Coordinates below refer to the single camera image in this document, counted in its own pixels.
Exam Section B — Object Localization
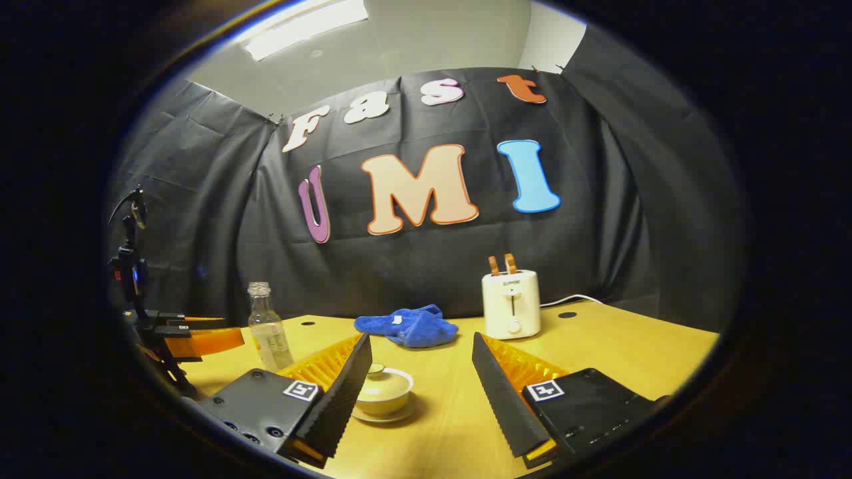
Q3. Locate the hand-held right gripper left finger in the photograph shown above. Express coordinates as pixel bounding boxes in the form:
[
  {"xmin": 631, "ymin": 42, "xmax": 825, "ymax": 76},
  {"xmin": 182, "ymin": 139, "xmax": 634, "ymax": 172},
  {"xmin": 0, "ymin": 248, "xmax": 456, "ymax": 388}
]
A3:
[{"xmin": 200, "ymin": 333, "xmax": 373, "ymax": 470}]

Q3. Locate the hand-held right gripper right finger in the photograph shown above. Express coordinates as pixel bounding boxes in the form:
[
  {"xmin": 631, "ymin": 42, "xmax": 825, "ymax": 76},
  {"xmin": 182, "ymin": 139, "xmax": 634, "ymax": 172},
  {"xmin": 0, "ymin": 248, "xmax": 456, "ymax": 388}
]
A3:
[{"xmin": 471, "ymin": 331, "xmax": 670, "ymax": 470}]

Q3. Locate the white teacup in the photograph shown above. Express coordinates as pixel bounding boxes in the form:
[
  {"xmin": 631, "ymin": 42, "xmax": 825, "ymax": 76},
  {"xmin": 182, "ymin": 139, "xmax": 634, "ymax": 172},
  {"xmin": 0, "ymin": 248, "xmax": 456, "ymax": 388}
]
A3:
[{"xmin": 356, "ymin": 385, "xmax": 415, "ymax": 417}]

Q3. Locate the white teacup lid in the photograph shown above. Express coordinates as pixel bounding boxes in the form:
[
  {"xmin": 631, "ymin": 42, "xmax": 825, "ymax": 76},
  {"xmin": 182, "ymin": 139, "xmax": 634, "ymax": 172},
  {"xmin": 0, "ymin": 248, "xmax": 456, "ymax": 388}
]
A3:
[{"xmin": 363, "ymin": 363, "xmax": 413, "ymax": 399}]

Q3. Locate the clear glass water bottle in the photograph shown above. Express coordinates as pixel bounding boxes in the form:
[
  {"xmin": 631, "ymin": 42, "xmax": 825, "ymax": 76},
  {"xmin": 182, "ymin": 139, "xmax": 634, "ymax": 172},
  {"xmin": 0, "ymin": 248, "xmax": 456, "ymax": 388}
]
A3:
[{"xmin": 248, "ymin": 281, "xmax": 294, "ymax": 372}]

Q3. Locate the cream toaster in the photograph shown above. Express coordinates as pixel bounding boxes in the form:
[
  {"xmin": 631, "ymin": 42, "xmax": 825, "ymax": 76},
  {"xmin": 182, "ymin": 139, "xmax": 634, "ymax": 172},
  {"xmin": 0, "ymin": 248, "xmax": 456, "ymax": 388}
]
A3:
[{"xmin": 482, "ymin": 269, "xmax": 541, "ymax": 341}]

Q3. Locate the blue towel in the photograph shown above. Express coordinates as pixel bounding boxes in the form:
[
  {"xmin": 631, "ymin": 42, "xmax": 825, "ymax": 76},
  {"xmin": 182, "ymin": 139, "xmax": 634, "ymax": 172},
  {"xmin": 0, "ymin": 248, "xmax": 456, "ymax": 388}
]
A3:
[{"xmin": 353, "ymin": 304, "xmax": 460, "ymax": 349}]

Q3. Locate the black backdrop cloth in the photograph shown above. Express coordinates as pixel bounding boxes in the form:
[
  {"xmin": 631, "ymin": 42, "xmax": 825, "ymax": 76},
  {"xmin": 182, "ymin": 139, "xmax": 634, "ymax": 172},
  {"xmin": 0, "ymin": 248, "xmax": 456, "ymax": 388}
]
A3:
[{"xmin": 106, "ymin": 27, "xmax": 747, "ymax": 333}]

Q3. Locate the ceiling light panel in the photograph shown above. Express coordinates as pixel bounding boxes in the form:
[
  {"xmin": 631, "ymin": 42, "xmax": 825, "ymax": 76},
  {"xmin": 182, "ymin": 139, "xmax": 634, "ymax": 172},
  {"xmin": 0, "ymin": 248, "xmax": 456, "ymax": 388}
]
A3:
[{"xmin": 243, "ymin": 0, "xmax": 369, "ymax": 62}]

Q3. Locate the white power cable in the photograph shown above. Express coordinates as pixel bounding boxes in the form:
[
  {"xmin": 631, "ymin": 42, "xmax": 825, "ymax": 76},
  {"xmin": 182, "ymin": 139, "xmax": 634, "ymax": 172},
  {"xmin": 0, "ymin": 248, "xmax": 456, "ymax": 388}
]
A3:
[{"xmin": 539, "ymin": 294, "xmax": 604, "ymax": 308}]

